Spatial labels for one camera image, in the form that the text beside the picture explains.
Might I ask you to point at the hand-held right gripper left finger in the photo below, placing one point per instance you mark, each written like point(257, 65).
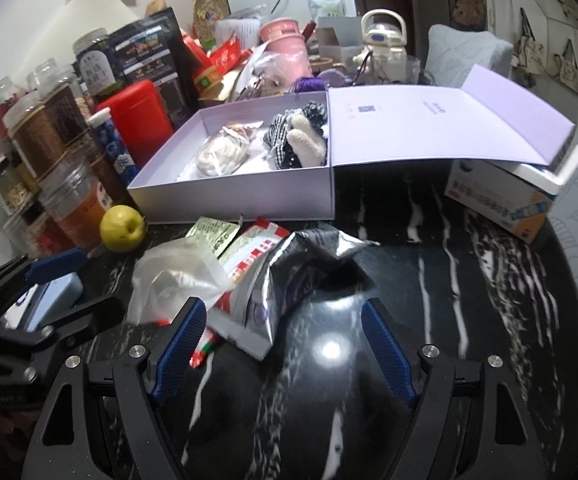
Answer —
point(179, 350)

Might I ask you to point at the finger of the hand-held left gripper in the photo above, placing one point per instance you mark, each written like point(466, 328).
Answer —
point(56, 265)
point(69, 322)

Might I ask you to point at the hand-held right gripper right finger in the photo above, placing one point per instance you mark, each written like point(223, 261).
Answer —
point(389, 355)

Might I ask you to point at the clear plastic bag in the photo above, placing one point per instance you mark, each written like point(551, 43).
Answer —
point(179, 275)

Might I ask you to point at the silver snack packet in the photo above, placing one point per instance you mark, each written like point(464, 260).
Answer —
point(294, 280)

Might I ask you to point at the green sachet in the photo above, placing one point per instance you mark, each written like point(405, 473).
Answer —
point(211, 232)

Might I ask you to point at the red white sachet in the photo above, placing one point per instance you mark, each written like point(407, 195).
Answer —
point(256, 247)

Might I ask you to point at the lavender gift box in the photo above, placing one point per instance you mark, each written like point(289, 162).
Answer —
point(229, 205)

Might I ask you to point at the white fabric flower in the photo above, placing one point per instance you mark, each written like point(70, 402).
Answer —
point(219, 157)

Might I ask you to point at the checkered dress plush doll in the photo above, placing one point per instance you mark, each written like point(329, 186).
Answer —
point(279, 135)

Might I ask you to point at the light blue box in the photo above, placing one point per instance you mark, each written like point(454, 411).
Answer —
point(66, 287)

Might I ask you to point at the yellow fruit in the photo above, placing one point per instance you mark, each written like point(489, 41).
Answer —
point(121, 227)

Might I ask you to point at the blue tablet tube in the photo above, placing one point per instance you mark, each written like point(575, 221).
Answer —
point(114, 155)

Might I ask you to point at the cluster of clear food jars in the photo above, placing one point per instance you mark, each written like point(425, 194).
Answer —
point(34, 130)

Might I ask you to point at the red canister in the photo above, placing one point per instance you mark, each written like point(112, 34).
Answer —
point(139, 115)

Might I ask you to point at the white blue carton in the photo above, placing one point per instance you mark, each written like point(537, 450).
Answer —
point(494, 200)

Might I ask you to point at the black stand-up pouch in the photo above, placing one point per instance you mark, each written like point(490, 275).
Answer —
point(144, 45)

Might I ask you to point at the orange snack packet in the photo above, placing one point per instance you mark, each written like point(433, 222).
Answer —
point(208, 82)

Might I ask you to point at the white foam board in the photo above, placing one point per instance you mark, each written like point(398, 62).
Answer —
point(79, 15)

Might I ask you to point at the white flat box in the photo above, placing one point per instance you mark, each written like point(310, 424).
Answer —
point(569, 165)

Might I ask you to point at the red snack packets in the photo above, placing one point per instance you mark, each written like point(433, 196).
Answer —
point(224, 57)

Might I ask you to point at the beige packet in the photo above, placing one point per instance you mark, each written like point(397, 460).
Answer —
point(155, 5)

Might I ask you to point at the purple tassel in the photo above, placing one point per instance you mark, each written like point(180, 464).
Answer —
point(306, 84)

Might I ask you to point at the clear drinking glass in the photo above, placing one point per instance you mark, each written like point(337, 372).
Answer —
point(416, 70)

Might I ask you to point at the clear container with papers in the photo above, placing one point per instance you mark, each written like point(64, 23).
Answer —
point(241, 27)

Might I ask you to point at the woven round fan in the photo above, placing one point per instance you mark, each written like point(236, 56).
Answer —
point(211, 5)

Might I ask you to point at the pink tumbler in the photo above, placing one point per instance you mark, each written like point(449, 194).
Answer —
point(289, 57)

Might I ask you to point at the white cartoon water bottle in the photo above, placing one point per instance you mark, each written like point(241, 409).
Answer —
point(384, 40)

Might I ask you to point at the grey open carton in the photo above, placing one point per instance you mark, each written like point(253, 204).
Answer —
point(336, 35)

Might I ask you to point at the pink paper cup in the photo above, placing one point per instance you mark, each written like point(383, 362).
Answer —
point(279, 27)

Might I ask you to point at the cream tote bag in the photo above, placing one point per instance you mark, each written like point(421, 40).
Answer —
point(574, 67)
point(531, 45)

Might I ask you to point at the green white packet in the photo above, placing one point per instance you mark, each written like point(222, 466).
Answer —
point(326, 5)

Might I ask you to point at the brown bear bag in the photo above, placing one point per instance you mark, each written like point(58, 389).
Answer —
point(469, 5)

